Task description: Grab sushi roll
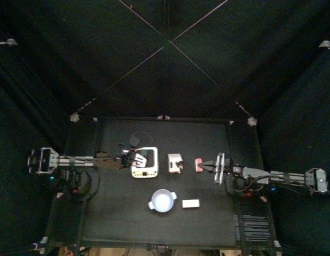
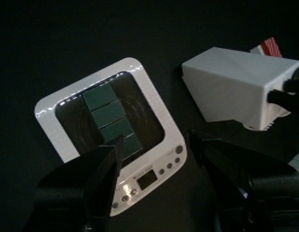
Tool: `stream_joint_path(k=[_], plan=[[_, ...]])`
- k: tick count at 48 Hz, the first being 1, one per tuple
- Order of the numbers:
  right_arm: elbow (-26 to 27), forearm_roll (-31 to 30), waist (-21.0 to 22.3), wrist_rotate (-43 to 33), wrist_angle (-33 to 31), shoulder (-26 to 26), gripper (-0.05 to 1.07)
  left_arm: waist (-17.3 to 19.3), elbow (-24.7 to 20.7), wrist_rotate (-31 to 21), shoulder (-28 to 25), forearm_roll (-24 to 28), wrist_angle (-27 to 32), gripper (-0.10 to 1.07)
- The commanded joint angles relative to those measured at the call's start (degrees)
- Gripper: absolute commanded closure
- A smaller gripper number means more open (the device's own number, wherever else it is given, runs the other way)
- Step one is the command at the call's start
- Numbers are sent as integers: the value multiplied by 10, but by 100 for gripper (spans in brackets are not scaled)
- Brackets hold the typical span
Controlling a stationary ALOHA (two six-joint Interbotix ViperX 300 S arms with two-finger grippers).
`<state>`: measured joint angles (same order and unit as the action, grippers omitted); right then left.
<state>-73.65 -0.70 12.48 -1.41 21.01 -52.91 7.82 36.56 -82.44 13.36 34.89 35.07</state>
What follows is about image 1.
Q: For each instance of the grey frame clamp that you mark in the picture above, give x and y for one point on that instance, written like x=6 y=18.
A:
x=326 y=44
x=10 y=42

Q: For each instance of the pink toy food piece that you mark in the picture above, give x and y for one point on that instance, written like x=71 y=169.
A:
x=200 y=165

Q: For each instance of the small black table camera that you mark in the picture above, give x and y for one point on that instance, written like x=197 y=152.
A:
x=135 y=141

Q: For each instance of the white toy appliance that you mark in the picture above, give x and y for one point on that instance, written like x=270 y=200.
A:
x=149 y=168

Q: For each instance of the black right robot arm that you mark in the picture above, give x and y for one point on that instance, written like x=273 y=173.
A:
x=278 y=175

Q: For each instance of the white rectangular toy block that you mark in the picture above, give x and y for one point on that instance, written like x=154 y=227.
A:
x=191 y=203

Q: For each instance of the grey table corner bracket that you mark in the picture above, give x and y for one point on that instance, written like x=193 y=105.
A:
x=42 y=246

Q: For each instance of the grey frame middle bracket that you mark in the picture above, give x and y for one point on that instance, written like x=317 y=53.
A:
x=163 y=117

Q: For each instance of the black ribbed panel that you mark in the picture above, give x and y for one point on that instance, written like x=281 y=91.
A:
x=254 y=229

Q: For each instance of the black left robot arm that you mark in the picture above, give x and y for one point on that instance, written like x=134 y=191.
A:
x=78 y=162

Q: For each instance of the grey frame corner bracket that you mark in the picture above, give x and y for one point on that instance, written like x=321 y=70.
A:
x=74 y=117
x=253 y=121

